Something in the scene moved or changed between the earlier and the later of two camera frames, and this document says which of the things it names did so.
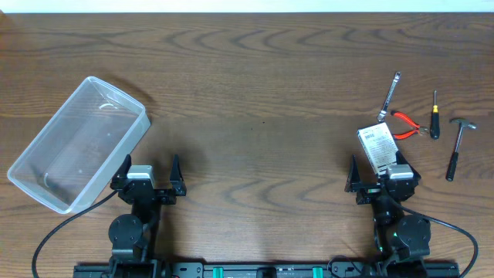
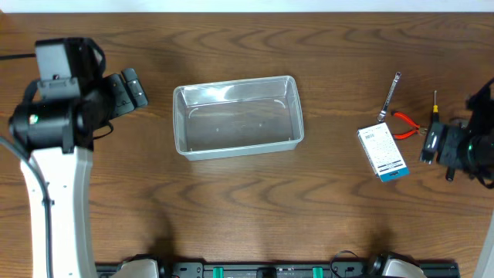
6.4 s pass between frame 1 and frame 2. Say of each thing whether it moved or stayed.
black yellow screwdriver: stayed
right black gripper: moved
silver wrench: stayed
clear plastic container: moved
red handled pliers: stayed
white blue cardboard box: stayed
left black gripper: moved
